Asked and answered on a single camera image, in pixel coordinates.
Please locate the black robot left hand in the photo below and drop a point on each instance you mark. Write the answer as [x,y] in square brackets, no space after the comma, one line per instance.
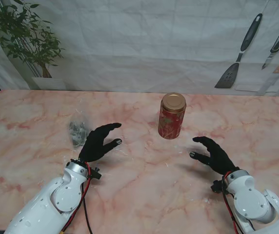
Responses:
[95,146]

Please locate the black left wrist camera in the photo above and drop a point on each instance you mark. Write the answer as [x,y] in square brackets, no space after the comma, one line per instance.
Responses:
[96,173]

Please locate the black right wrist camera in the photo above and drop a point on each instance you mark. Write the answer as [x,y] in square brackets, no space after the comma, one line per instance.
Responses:
[217,186]

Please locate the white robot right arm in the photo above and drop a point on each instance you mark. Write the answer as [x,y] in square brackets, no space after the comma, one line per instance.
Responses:
[254,204]

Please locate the red floral tea canister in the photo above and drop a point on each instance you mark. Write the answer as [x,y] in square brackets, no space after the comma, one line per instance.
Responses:
[170,126]

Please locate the black slotted spatula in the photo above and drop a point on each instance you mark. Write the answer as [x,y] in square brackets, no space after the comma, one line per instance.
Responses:
[225,79]

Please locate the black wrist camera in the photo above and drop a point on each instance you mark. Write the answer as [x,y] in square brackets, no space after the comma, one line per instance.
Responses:
[96,173]
[217,186]

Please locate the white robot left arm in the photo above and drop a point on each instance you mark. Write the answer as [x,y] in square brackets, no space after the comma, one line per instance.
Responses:
[51,202]

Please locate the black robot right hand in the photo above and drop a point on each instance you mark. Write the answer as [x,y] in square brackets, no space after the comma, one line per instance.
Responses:
[218,157]

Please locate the gold round canister lid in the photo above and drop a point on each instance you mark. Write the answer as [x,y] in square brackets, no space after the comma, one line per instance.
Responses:
[173,102]

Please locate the green leafy plant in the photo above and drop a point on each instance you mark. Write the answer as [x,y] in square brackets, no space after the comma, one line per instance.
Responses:
[27,36]

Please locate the clear plastic bag of tea bags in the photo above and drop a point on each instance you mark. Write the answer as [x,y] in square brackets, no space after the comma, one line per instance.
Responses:
[77,134]

